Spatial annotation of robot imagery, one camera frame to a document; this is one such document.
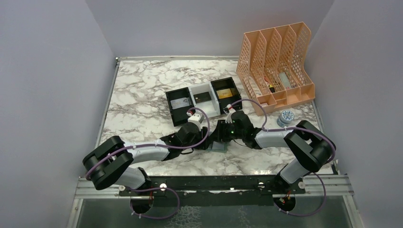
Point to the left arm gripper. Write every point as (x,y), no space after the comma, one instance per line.
(203,137)

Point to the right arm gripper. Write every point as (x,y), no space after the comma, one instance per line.
(220,134)

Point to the green card holder wallet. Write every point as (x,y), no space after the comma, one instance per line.
(218,147)

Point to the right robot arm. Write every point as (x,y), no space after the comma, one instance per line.
(310,147)

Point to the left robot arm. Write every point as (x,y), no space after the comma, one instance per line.
(110,162)

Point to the gold card in tray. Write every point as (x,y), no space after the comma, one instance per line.
(224,93)

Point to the black card in tray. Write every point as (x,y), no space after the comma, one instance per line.
(202,97)

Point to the black tray left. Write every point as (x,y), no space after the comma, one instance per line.
(179,116)

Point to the black tray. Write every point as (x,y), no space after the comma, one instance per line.
(179,116)
(224,84)

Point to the black tray right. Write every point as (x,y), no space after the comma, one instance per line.
(224,84)

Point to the white tray middle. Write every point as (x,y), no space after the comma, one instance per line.
(211,108)

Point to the blue white tape roll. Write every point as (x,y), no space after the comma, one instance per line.
(285,118)

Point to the yellow marker in organizer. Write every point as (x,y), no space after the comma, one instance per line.
(271,88)

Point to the grey item in organizer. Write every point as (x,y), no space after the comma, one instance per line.
(285,81)

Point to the orange file organizer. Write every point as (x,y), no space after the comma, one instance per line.
(267,52)

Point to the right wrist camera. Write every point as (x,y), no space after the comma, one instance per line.
(229,110)

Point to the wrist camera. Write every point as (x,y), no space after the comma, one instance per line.
(229,110)
(195,118)

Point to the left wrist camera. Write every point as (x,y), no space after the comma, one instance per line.
(195,118)

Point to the black mounting rail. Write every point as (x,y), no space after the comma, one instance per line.
(267,183)

